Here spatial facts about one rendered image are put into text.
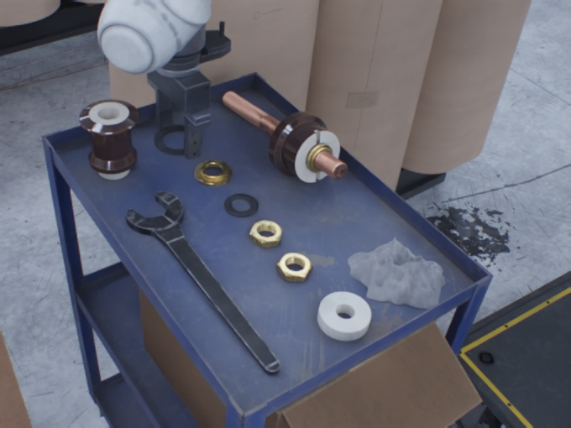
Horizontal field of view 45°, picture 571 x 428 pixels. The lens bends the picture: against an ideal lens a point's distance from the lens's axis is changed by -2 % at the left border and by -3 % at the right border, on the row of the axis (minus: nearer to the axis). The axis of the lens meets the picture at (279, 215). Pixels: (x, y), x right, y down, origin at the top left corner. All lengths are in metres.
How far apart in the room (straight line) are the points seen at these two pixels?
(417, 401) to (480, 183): 1.79
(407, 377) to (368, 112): 0.99
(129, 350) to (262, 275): 0.45
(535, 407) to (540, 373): 0.10
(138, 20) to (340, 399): 0.56
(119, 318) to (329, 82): 0.81
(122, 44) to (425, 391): 0.63
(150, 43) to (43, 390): 1.29
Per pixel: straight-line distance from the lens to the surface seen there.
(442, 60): 2.13
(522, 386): 1.72
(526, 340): 1.81
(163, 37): 0.88
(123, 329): 1.42
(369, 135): 1.94
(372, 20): 1.73
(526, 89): 3.45
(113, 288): 1.49
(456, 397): 1.08
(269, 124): 1.21
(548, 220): 2.70
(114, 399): 1.78
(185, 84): 1.12
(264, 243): 1.05
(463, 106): 2.25
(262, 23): 1.47
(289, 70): 1.59
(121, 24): 0.88
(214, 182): 1.15
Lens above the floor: 1.63
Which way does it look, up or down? 42 degrees down
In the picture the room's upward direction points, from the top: 7 degrees clockwise
